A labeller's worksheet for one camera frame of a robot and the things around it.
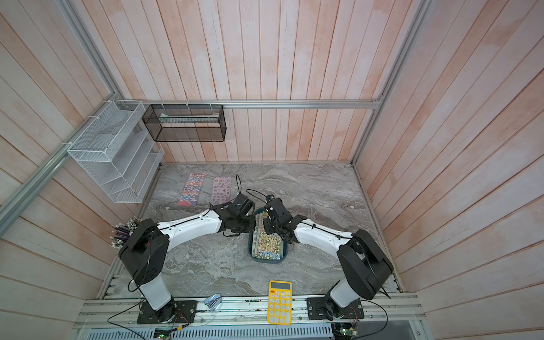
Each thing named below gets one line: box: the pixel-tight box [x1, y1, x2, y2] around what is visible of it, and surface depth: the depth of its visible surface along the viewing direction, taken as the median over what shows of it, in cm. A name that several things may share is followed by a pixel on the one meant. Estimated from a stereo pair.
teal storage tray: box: [247, 207, 289, 264], surface depth 87 cm
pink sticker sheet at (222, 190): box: [212, 175, 231, 206], surface depth 110 cm
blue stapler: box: [204, 293, 222, 313], surface depth 76 cm
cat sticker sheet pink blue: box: [177, 172, 207, 207], surface depth 110 cm
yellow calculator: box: [267, 280, 293, 326], surface depth 76 cm
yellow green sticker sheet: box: [251, 211, 285, 260], surface depth 87 cm
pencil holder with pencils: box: [109, 215, 143, 250], surface depth 78 cm
